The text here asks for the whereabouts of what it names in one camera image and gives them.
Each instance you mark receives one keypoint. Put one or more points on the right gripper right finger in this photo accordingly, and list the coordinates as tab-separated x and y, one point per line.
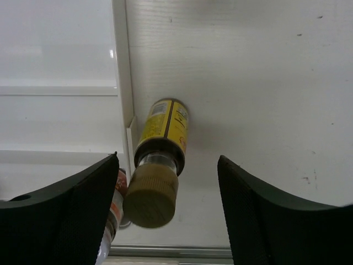
267	225

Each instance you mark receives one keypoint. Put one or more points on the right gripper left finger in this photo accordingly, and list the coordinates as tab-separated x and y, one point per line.
62	223

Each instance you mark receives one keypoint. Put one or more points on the short red-logo jar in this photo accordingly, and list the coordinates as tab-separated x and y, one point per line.
115	216

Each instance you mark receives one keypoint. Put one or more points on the yellow label bottle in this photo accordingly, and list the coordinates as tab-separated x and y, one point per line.
159	160

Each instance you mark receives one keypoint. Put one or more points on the white divided tray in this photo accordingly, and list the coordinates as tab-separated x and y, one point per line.
65	77

